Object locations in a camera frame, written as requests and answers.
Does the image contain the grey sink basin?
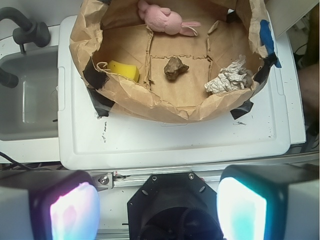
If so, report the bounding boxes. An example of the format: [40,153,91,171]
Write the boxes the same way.
[0,46,58,141]

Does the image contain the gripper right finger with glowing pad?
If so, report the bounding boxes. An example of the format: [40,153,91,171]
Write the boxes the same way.
[216,163,320,240]

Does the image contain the white plastic lid board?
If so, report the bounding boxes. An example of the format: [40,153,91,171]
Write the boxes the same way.
[57,16,292,170]

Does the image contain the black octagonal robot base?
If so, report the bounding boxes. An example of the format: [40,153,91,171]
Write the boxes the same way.
[127,172,224,240]

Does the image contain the dark grey faucet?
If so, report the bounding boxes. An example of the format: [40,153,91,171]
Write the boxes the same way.
[0,6,52,89]

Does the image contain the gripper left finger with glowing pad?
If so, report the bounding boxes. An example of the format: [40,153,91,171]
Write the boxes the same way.
[0,170,100,240]

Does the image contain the aluminium rail frame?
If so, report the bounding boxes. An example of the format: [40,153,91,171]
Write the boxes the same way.
[88,168,223,191]

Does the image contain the brown paper bag tray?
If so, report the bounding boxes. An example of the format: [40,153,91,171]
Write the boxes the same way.
[69,0,279,124]

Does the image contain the blue tape strip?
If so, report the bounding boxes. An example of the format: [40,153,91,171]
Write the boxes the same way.
[259,19,282,69]

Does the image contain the brown rock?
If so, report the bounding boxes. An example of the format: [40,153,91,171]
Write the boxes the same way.
[163,57,189,81]

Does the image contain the pink plush bunny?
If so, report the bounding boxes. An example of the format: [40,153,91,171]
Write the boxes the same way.
[137,0,201,37]

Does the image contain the crumpled white paper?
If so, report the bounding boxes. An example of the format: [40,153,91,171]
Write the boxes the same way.
[204,54,254,94]

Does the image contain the yellow sponge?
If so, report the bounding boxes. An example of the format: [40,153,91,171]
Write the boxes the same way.
[107,60,140,83]

